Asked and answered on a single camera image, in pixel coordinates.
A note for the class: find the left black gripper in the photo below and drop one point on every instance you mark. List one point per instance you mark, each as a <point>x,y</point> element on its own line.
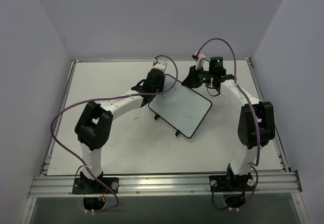
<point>155,79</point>

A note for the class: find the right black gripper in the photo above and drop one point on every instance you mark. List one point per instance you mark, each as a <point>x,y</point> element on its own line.
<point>193,75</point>

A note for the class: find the small white whiteboard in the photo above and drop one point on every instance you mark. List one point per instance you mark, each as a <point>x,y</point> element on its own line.
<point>182,108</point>

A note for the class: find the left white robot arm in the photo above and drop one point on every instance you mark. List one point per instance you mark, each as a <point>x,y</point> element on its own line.
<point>94,125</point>

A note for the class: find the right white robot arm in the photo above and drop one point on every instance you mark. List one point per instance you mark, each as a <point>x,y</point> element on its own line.
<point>256,119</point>

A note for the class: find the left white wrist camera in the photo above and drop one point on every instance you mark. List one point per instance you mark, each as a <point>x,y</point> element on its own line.
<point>159,65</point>

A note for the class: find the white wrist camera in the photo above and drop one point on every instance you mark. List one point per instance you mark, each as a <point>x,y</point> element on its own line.
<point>159,65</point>
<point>199,58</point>

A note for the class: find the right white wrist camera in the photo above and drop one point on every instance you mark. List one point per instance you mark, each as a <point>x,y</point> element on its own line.
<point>199,58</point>

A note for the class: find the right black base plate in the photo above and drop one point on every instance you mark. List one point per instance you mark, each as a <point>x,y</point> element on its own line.
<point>228,183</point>

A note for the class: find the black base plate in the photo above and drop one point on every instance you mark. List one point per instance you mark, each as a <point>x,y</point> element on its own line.
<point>84,186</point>
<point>228,183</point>

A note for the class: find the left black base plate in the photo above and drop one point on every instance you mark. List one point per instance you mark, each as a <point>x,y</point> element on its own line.
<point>84,186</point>

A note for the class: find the aluminium mounting rail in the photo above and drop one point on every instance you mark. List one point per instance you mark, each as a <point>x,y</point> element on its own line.
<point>269,182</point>

